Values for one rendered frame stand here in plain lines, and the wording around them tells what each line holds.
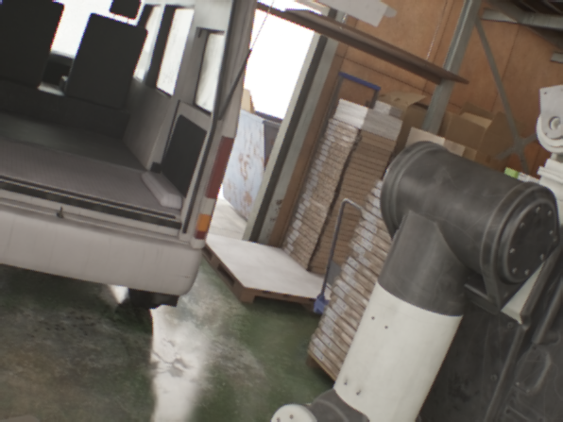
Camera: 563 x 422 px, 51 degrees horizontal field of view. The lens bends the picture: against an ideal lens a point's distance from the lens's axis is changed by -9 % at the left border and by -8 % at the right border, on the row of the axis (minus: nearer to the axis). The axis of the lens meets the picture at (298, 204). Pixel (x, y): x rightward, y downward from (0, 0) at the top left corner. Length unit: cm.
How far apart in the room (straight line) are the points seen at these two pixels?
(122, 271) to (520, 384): 242
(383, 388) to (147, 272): 243
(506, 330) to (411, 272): 15
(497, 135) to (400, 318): 543
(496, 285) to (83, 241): 244
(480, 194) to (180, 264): 255
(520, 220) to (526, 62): 632
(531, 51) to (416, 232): 632
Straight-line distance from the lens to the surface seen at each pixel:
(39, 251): 284
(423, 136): 501
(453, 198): 55
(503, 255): 52
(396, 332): 58
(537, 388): 68
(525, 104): 689
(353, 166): 495
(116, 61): 470
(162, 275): 300
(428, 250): 56
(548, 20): 571
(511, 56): 665
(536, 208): 53
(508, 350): 67
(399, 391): 60
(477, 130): 579
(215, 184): 302
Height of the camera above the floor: 137
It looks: 9 degrees down
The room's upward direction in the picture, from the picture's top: 19 degrees clockwise
